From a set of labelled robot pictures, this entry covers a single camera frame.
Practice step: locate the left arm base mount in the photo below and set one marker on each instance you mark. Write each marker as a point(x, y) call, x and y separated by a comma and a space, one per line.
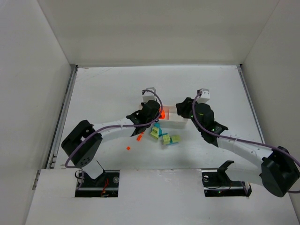
point(94, 181)

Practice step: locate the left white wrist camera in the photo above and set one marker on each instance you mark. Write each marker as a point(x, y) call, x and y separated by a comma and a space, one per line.
point(146, 96)

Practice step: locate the green teal lego cluster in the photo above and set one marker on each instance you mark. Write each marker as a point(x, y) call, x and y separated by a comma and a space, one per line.
point(170, 139)

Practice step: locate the aluminium rail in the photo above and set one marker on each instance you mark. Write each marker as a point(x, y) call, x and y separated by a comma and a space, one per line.
point(239, 68)
point(55, 143)

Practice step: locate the orange round lego piece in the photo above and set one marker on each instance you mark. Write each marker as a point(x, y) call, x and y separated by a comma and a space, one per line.
point(162, 115)

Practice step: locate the orange lego brick pieces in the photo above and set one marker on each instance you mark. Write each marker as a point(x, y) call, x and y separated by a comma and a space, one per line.
point(139, 136)

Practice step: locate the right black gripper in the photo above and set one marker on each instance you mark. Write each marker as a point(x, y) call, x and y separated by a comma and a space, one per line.
point(183, 107)

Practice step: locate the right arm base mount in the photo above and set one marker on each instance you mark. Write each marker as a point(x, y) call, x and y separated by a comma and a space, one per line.
point(216, 183)

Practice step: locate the left aluminium rail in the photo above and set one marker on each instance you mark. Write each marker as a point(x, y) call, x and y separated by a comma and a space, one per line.
point(55, 143)

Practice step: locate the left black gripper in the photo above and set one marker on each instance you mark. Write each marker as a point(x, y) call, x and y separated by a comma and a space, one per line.
point(154, 108)

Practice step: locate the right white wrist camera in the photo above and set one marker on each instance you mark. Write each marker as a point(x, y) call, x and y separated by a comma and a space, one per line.
point(204, 96)

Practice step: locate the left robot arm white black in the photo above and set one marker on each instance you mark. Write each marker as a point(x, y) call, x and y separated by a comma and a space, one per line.
point(84, 140)

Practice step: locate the white three-compartment tray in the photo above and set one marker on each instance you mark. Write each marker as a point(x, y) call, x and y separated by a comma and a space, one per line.
point(172, 119)

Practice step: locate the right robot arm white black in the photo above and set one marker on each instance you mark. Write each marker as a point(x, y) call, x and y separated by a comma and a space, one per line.
point(277, 168)

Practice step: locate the teal green lego stack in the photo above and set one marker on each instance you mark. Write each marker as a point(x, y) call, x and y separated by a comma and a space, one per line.
point(156, 131)

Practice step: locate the right aluminium rail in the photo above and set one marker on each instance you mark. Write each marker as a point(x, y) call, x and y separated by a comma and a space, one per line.
point(239, 68)

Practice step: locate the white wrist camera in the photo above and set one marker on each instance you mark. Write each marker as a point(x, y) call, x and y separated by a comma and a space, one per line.
point(204, 96)
point(146, 96)

